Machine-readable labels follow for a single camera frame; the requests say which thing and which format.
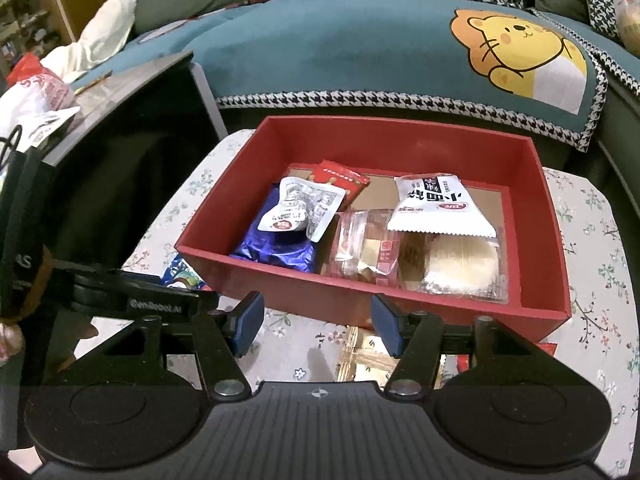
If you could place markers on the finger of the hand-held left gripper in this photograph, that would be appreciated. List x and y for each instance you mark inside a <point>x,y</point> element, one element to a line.
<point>100,280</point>

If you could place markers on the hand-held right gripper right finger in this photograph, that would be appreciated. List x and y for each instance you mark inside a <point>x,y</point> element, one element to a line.
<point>387,322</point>

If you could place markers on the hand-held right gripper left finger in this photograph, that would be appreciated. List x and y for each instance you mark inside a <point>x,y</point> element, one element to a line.
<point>248,322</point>

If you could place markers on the gold snack packet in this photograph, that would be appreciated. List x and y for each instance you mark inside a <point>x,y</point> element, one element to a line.
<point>365,360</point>

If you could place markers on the red cardboard box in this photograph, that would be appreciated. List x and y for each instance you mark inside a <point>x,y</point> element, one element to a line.
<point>300,287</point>

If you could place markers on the blue foil snack packet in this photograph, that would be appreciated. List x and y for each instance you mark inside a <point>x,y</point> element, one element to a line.
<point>272,252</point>

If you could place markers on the blue white cartoon packet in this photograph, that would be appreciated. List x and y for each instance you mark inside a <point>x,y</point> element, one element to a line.
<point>180,275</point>

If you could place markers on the clear red label pastry packet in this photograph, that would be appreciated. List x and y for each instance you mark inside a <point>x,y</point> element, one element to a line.
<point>360,245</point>

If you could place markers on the clear round pastry packet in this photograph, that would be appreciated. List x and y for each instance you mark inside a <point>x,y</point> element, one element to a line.
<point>460,260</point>

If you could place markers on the white black bread packet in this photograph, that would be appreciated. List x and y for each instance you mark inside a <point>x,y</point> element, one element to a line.
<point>430,210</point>

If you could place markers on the white snack packet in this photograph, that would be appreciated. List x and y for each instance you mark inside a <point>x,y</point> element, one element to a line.
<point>300,205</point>

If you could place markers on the red green snack packet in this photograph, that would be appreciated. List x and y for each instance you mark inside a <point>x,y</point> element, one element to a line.
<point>340,180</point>

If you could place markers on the white paper leaflet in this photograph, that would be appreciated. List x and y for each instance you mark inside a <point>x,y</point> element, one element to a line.
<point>45,127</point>

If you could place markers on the red white plastic bag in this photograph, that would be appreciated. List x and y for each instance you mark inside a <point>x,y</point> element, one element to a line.
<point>35,90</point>

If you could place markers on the white cloth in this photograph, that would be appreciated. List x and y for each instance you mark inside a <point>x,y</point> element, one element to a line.
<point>105,35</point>

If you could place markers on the blue lion sofa cover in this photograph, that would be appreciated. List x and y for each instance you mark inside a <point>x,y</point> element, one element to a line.
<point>325,45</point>

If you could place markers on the blue houndstooth trim sofa cover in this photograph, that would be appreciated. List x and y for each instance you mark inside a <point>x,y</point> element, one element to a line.
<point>620,67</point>

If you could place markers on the small houndstooth cushion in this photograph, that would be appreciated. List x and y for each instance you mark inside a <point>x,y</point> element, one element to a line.
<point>602,10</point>

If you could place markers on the clear plastic bag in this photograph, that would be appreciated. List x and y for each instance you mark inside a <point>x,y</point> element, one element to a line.
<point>627,15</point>

